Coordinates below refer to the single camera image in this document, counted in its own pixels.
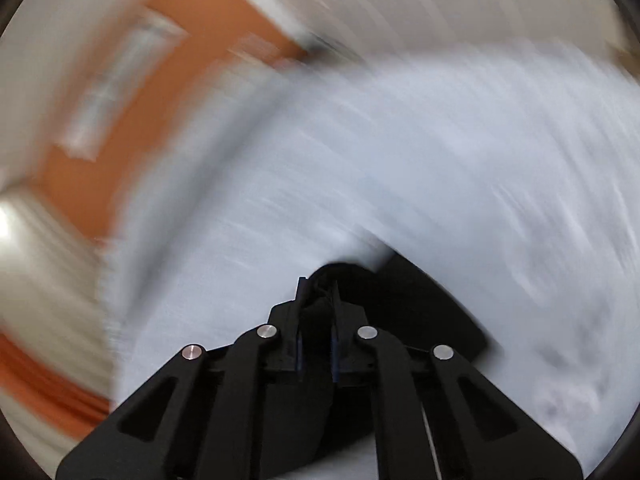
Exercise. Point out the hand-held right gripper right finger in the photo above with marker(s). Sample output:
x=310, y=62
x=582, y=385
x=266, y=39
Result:
x=336, y=360

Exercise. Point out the orange curtain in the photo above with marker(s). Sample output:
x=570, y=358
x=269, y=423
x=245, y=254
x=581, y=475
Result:
x=45, y=380

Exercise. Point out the beige curtain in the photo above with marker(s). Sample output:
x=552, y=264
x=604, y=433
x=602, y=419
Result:
x=45, y=270

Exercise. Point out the white bed sheet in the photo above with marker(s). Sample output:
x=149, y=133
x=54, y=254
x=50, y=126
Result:
x=400, y=170

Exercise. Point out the black pants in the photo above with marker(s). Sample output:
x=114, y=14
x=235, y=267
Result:
x=425, y=310

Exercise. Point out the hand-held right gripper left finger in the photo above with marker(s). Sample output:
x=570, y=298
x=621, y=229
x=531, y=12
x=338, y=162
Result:
x=299, y=355

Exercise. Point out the framed wall picture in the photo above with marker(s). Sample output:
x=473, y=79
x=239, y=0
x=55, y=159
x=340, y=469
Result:
x=120, y=80

